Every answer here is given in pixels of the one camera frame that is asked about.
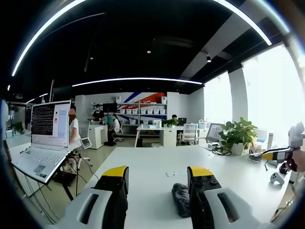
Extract dark grey towel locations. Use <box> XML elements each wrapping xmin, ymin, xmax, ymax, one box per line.
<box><xmin>171</xmin><ymin>183</ymin><xmax>191</xmax><ymax>218</ymax></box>

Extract person's right hand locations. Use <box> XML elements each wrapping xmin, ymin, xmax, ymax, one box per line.
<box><xmin>285</xmin><ymin>152</ymin><xmax>298</xmax><ymax>172</ymax></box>

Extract white game controller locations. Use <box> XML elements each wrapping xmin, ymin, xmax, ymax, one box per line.
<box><xmin>270</xmin><ymin>172</ymin><xmax>285</xmax><ymax>186</ymax></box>

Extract dark round dish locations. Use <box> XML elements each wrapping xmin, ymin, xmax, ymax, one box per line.
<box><xmin>248</xmin><ymin>152</ymin><xmax>263</xmax><ymax>163</ymax></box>

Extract green potted plant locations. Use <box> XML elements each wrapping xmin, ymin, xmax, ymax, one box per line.
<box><xmin>218</xmin><ymin>116</ymin><xmax>259</xmax><ymax>156</ymax></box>

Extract black laptop stand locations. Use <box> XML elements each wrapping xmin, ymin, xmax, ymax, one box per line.
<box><xmin>38</xmin><ymin>152</ymin><xmax>83</xmax><ymax>201</ymax></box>

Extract white swivel chair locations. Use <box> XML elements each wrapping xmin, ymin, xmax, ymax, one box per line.
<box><xmin>68</xmin><ymin>137</ymin><xmax>94</xmax><ymax>171</ymax></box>

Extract grey laptop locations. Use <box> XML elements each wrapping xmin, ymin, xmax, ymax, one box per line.
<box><xmin>207</xmin><ymin>123</ymin><xmax>224</xmax><ymax>142</ymax></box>

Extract white counter desk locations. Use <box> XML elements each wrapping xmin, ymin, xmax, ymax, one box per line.
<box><xmin>88</xmin><ymin>124</ymin><xmax>108</xmax><ymax>150</ymax></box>

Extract white mesh office chair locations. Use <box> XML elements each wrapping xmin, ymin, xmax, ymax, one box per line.
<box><xmin>183</xmin><ymin>123</ymin><xmax>199</xmax><ymax>145</ymax></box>

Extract long white desk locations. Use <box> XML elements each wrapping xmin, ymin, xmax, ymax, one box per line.
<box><xmin>134</xmin><ymin>125</ymin><xmax>187</xmax><ymax>148</ymax></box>

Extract small green desk plant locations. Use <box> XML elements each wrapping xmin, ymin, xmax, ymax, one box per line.
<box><xmin>161</xmin><ymin>118</ymin><xmax>180</xmax><ymax>127</ymax></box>

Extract white laptop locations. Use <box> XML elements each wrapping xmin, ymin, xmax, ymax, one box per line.
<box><xmin>10</xmin><ymin>100</ymin><xmax>72</xmax><ymax>184</ymax></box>

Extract black monitor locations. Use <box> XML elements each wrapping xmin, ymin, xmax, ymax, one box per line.
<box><xmin>102</xmin><ymin>102</ymin><xmax>118</xmax><ymax>113</ymax></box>

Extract shelf with white bins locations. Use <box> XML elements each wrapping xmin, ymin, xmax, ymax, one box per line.
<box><xmin>116</xmin><ymin>95</ymin><xmax>168</xmax><ymax>127</ymax></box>

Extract straight ceiling light strip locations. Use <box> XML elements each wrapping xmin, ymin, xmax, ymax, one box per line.
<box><xmin>213</xmin><ymin>0</ymin><xmax>273</xmax><ymax>46</ymax></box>

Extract long ceiling light strip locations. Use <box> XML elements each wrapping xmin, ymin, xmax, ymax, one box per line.
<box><xmin>71</xmin><ymin>77</ymin><xmax>203</xmax><ymax>88</ymax></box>

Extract curved ceiling light strip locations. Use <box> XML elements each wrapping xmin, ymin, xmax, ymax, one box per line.
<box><xmin>11</xmin><ymin>0</ymin><xmax>83</xmax><ymax>77</ymax></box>

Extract black coiled cables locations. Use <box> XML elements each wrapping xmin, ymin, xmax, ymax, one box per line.
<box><xmin>211</xmin><ymin>145</ymin><xmax>232</xmax><ymax>156</ymax></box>

